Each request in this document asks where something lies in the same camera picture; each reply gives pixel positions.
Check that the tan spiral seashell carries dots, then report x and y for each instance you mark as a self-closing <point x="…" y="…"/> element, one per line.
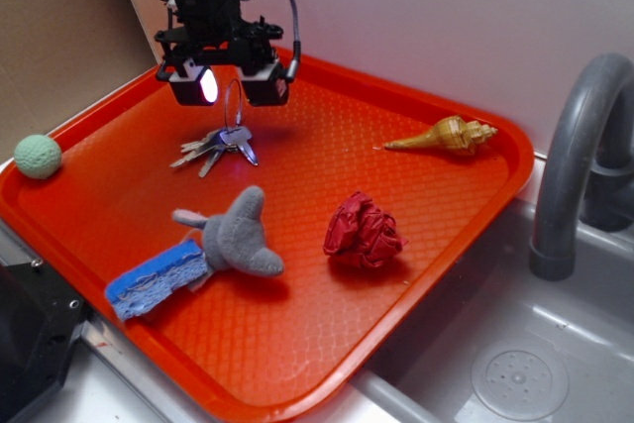
<point x="453" y="135"/>

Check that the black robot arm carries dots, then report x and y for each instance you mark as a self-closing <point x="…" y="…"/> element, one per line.
<point x="201" y="34"/>

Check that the crumpled red paper ball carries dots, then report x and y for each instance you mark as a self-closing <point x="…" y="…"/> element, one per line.
<point x="360" y="234"/>

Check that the red plastic tray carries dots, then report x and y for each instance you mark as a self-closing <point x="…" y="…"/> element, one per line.
<point x="250" y="349"/>

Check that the grey plush elephant toy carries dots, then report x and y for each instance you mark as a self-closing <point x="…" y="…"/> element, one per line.
<point x="234" y="240"/>

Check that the blue sponge block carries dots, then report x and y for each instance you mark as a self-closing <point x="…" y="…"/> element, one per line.
<point x="139" y="290"/>

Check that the black mounting block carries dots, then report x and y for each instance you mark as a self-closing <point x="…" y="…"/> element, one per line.
<point x="41" y="320"/>

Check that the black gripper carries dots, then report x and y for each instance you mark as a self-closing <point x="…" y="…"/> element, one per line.
<point x="213" y="32"/>

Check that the brown cardboard panel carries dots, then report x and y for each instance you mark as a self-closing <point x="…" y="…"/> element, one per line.
<point x="58" y="57"/>

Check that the grey plastic sink basin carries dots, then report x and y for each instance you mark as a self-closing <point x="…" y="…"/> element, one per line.
<point x="492" y="342"/>

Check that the grey sink faucet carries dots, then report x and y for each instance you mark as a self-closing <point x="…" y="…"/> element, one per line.
<point x="588" y="175"/>

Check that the silver keys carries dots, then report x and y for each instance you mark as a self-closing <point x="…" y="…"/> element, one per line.
<point x="233" y="137"/>

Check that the green foam ball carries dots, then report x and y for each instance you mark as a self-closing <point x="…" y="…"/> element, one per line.
<point x="38" y="156"/>

